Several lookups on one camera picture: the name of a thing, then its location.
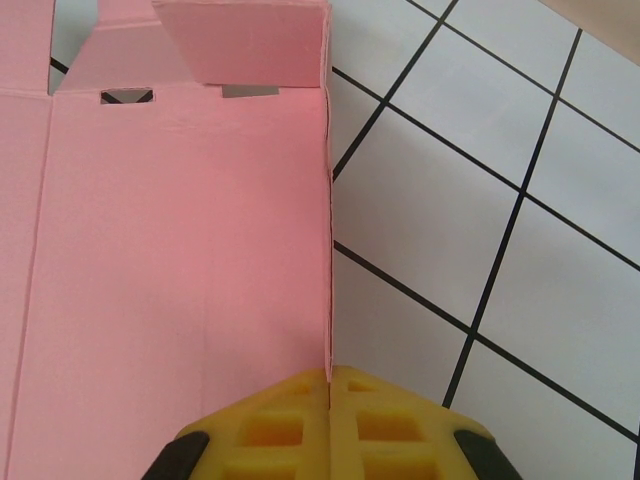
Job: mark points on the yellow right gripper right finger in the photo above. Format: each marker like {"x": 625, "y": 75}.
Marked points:
{"x": 390, "y": 430}

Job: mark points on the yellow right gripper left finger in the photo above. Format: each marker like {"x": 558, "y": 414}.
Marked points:
{"x": 280, "y": 425}

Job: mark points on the pink paper box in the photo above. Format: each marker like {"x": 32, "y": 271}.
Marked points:
{"x": 175, "y": 240}

